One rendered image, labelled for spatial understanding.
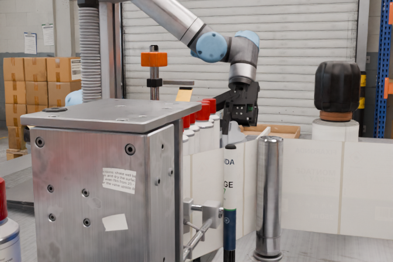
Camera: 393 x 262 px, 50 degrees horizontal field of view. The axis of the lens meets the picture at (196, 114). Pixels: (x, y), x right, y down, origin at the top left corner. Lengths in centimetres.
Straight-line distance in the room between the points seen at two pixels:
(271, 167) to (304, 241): 18
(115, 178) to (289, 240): 48
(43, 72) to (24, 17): 245
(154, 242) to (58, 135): 11
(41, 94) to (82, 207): 440
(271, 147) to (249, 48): 61
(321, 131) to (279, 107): 442
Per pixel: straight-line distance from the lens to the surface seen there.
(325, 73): 80
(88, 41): 69
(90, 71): 69
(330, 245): 76
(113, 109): 37
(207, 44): 104
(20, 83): 490
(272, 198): 64
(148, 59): 86
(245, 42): 120
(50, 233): 37
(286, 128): 194
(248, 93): 115
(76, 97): 111
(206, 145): 89
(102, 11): 81
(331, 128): 80
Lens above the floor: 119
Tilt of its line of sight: 8 degrees down
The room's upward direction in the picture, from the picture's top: straight up
